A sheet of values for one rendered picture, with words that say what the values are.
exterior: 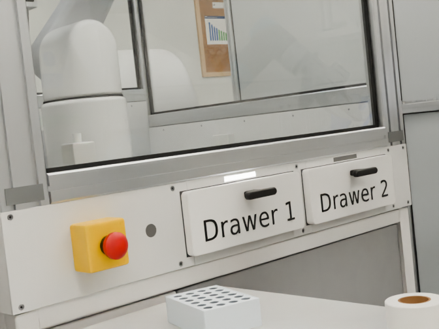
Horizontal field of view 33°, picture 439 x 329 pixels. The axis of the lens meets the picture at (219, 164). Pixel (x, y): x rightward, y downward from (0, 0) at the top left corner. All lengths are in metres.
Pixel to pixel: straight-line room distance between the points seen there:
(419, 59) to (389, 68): 1.35
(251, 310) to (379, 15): 0.92
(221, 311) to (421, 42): 2.24
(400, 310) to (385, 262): 0.83
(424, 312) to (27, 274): 0.54
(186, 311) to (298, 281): 0.51
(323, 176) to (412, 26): 1.69
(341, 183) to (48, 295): 0.69
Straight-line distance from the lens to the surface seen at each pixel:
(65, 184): 1.12
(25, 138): 1.08
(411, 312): 0.89
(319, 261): 1.53
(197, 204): 1.24
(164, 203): 1.22
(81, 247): 1.09
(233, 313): 0.98
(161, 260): 1.22
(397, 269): 1.76
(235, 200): 1.30
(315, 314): 1.04
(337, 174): 1.52
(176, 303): 1.04
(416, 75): 3.09
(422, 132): 3.09
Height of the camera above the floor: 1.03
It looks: 3 degrees down
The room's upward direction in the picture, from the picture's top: 6 degrees counter-clockwise
